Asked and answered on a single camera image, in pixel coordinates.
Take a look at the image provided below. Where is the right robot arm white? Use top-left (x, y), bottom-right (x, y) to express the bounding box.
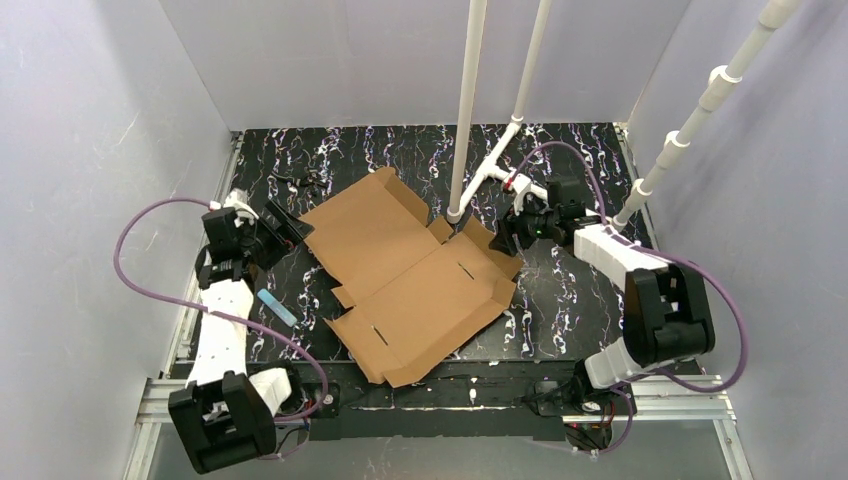
top-left (489, 179), bottom-right (715, 395)

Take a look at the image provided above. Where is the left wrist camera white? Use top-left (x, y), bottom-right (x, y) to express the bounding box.
top-left (208, 188), bottom-right (260, 223)

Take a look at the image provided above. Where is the light blue tube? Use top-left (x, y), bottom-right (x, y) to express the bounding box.
top-left (256, 289), bottom-right (298, 328)

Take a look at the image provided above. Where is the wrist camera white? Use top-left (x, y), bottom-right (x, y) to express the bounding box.
top-left (503, 172), bottom-right (534, 200)
top-left (208, 188), bottom-right (260, 223)

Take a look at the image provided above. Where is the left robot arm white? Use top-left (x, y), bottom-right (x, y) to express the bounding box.
top-left (168, 199), bottom-right (313, 474)

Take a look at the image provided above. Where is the white PVC pipe frame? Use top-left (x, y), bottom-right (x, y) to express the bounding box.
top-left (446, 0), bottom-right (803, 231)

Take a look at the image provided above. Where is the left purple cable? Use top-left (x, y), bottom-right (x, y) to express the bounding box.
top-left (113, 197), bottom-right (330, 423)

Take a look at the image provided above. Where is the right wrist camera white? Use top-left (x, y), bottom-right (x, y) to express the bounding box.
top-left (503, 172), bottom-right (534, 200)

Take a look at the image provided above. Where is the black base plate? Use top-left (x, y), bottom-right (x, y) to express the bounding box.
top-left (309, 360), bottom-right (627, 442)

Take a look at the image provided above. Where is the brown cardboard box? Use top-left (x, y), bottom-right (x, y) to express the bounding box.
top-left (301, 167), bottom-right (523, 388)

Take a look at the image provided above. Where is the small black clip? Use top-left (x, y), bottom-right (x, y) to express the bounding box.
top-left (270, 169), bottom-right (328, 195)

